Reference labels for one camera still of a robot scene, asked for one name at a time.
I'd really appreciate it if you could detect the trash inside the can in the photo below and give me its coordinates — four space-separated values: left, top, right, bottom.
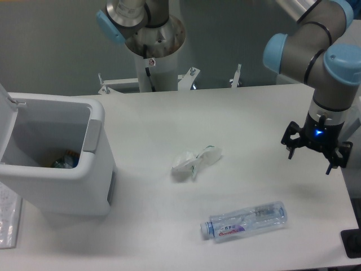
41 150 80 169

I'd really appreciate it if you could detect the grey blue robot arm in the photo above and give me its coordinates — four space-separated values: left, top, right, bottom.
96 1 360 169

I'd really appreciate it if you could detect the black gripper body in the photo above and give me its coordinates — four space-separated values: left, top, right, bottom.
300 112 344 152

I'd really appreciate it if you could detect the white plastic trash can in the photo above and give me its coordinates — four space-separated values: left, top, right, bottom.
1 89 116 216

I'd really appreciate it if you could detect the clear plastic water bottle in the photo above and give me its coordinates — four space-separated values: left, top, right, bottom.
200 201 288 243

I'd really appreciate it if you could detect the plastic sleeve with paper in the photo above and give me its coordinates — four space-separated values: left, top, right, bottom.
1 183 22 250

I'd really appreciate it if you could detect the white paper trash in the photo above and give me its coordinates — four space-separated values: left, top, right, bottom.
171 145 223 179

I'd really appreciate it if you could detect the black cable on pedestal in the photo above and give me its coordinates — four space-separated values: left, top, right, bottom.
142 43 157 93

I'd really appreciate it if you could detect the black device at edge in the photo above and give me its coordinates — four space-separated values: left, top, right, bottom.
341 229 360 259

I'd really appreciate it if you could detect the white metal base frame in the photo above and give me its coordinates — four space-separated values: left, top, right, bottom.
97 63 243 95

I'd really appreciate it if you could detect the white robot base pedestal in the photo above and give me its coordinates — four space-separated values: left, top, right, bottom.
125 15 186 75

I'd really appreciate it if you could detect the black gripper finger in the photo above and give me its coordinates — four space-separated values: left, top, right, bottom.
324 141 353 175
281 121 306 160

